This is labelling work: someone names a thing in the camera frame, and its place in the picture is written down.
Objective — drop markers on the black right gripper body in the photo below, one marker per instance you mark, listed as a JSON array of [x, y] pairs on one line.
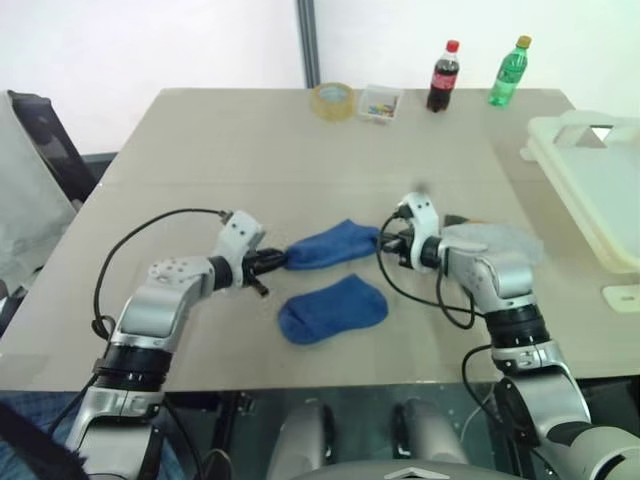
[[405, 245]]

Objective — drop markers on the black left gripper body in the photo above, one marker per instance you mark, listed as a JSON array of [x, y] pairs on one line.
[[251, 265]]

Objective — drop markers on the blue sock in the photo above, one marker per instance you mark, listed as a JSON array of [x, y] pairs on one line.
[[330, 247], [330, 310]]

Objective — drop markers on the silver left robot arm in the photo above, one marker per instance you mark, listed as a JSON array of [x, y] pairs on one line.
[[150, 310]]

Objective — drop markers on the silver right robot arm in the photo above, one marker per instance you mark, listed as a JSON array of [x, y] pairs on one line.
[[500, 285]]

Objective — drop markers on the grey sock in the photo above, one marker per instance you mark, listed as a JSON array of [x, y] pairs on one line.
[[500, 237]]

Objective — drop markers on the clear box with coloured bits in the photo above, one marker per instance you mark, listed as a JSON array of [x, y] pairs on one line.
[[380, 107]]

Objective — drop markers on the clear tape roll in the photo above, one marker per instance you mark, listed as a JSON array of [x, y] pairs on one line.
[[325, 111]]

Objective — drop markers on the cola bottle with red cap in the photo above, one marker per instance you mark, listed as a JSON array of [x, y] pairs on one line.
[[442, 80]]

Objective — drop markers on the silver left robot thigh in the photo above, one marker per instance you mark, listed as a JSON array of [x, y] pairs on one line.
[[300, 435]]

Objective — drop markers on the silver robot thigh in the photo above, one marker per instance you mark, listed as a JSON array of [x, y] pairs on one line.
[[430, 435], [300, 435]]

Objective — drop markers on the silver right robot thigh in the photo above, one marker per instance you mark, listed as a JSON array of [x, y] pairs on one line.
[[430, 435]]

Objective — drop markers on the green bottle with yellow cap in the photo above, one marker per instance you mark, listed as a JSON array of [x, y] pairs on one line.
[[507, 75]]

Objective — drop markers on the small cream plastic piece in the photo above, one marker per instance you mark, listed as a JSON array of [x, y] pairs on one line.
[[622, 297]]

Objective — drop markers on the grey robot chest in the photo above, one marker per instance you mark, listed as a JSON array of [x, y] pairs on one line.
[[405, 472]]

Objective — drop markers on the blue denim fabric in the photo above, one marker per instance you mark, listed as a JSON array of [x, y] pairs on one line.
[[35, 410]]

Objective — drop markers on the black fuzzy shape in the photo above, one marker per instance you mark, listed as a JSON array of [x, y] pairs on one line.
[[30, 450]]

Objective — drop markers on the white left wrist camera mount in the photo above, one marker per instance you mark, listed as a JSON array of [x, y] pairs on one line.
[[240, 232]]

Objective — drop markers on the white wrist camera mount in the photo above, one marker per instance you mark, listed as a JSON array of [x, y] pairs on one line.
[[422, 215], [240, 232]]

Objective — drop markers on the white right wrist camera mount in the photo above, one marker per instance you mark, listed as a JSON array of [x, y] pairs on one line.
[[422, 215]]

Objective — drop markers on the grey vertical post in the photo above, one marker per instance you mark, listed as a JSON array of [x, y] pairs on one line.
[[309, 40]]

